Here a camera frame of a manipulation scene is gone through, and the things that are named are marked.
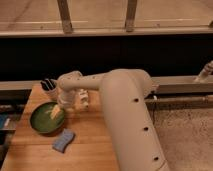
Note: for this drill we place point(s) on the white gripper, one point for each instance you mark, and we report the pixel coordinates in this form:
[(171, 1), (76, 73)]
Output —
[(66, 99)]

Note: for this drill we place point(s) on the green ceramic bowl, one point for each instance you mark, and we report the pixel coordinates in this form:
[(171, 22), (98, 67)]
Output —
[(40, 119)]

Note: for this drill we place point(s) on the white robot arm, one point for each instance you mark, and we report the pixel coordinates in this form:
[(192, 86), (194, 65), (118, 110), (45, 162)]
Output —
[(122, 95)]

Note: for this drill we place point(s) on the white cup with black items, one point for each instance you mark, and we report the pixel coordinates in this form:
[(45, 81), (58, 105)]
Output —
[(50, 88)]

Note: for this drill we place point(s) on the blue sponge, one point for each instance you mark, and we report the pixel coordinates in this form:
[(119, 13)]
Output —
[(63, 140)]

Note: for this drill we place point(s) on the white squeeze tube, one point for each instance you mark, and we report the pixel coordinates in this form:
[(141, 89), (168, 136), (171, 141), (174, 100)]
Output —
[(84, 97)]

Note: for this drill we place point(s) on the left metal railing post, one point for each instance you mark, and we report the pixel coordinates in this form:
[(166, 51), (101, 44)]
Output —
[(65, 16)]

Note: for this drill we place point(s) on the metal railing post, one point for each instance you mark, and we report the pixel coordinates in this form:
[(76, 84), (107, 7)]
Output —
[(130, 15), (65, 16)]

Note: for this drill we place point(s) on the right metal railing post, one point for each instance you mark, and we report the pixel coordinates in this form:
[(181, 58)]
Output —
[(130, 15)]

